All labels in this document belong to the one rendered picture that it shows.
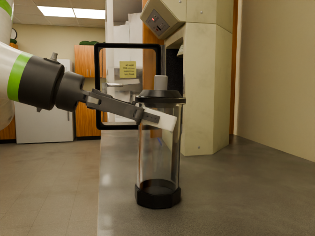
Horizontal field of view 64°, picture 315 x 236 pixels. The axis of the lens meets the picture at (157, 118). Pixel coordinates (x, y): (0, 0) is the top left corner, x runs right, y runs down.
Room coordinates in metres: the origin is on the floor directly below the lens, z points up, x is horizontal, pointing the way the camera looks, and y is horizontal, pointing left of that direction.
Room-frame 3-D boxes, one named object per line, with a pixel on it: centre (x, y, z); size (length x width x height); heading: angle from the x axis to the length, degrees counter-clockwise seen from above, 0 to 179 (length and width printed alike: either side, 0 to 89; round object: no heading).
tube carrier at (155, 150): (0.53, 0.00, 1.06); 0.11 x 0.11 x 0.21
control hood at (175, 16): (1.04, -0.01, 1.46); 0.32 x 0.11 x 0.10; 12
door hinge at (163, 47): (1.19, -0.03, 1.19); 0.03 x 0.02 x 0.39; 12
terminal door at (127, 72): (1.18, 0.14, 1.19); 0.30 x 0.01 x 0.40; 95
